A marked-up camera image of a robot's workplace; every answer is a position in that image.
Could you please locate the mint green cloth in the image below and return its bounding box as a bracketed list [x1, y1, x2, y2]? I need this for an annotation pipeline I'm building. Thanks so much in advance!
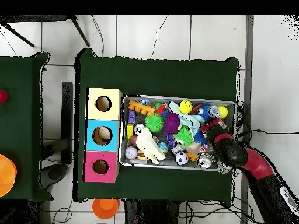
[168, 100, 204, 139]

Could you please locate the crushed silver drink can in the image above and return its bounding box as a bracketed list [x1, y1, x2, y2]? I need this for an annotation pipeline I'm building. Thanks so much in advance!
[217, 162, 233, 174]

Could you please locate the cream waffle cloth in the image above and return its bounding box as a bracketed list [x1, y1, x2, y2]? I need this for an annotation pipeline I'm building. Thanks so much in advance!
[135, 127, 166, 165]

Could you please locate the shallow clear mesh bin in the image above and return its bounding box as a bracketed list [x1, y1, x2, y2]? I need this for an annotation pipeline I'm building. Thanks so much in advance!
[117, 94, 236, 173]

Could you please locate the wooden three-hole box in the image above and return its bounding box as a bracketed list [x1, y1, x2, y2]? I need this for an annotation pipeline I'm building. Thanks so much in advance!
[82, 87, 124, 184]

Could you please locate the blue spiky ball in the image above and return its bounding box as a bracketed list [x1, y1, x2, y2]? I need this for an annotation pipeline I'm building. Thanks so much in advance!
[193, 129, 207, 145]
[197, 103, 219, 120]

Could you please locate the yellow tennis ball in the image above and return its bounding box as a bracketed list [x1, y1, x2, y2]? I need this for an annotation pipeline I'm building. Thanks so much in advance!
[217, 105, 229, 119]

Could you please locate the green spiky ball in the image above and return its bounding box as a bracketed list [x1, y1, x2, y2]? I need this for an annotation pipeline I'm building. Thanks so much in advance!
[173, 125, 194, 146]
[144, 113, 165, 134]

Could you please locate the smooth yellow ball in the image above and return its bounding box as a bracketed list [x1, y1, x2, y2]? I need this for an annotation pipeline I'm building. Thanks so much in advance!
[179, 100, 194, 114]

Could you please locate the black white soccer ball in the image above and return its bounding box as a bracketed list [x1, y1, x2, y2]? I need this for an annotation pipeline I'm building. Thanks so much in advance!
[175, 151, 189, 166]

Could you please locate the dark green table cloth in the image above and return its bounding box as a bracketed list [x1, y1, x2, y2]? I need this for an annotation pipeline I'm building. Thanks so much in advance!
[74, 47, 239, 207]
[0, 51, 53, 202]

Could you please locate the white baseball toy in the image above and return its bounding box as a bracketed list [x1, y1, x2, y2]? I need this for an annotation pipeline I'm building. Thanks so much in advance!
[124, 146, 139, 160]

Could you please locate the black upright stand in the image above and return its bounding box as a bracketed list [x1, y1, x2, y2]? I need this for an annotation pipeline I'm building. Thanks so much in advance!
[40, 81, 74, 190]

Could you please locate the black tripod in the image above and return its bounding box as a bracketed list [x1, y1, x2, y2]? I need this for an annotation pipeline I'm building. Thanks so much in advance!
[0, 15, 91, 47]

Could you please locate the large orange plastic cup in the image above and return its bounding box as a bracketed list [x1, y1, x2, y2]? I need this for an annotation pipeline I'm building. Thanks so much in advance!
[0, 153, 18, 198]

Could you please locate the black power cable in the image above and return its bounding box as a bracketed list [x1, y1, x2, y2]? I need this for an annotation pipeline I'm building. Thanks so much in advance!
[234, 100, 299, 146]

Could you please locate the black cable bundle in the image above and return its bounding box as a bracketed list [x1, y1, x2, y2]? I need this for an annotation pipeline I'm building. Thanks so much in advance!
[179, 199, 266, 224]

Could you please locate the thin black cable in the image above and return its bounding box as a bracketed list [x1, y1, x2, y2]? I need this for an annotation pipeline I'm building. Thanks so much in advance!
[149, 15, 169, 60]
[91, 15, 105, 57]

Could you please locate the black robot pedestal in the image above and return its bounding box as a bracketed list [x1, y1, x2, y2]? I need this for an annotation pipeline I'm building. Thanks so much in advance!
[123, 199, 180, 224]

